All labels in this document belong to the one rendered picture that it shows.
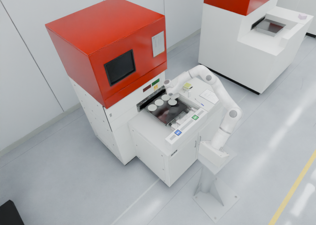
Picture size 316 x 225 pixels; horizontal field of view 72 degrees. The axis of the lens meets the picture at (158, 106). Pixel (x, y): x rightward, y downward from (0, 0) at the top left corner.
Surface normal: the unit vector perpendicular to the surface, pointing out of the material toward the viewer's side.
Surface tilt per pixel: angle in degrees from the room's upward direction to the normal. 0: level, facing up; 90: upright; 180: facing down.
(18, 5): 90
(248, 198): 0
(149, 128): 0
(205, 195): 0
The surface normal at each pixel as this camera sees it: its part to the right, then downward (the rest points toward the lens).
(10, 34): 0.70, 0.50
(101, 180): -0.06, -0.68
